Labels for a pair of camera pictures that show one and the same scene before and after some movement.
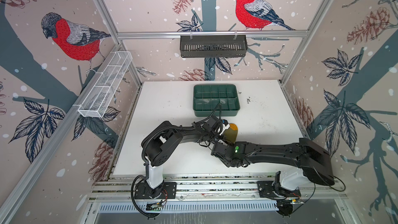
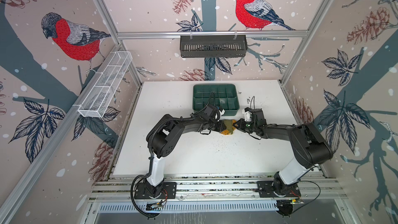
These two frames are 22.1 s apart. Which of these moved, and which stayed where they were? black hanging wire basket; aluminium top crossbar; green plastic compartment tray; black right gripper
Moved: black right gripper
Stayed: green plastic compartment tray; aluminium top crossbar; black hanging wire basket
